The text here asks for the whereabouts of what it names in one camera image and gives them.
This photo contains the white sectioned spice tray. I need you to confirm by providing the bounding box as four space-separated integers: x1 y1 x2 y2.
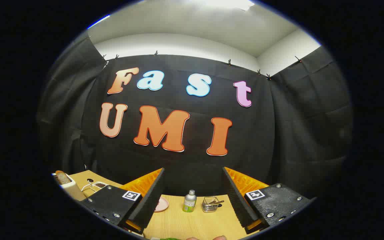
90 181 108 193

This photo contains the small wire basket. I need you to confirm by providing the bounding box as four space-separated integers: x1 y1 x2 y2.
201 196 220 213

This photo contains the cream white toaster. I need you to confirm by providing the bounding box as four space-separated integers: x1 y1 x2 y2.
53 172 86 201

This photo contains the pink round plate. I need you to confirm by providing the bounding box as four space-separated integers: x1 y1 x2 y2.
154 196 169 213

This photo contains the green label metal bottle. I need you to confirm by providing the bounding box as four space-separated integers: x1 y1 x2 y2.
183 190 197 213

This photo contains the row of black cloth clips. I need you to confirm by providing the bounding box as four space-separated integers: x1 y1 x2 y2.
86 35 303 80

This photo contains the toasted bread slice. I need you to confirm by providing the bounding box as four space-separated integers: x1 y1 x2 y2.
55 170 73 185

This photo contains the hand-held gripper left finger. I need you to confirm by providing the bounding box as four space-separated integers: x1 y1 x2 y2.
79 168 166 235

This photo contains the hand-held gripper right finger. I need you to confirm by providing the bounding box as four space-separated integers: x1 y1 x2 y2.
222 167 316 234

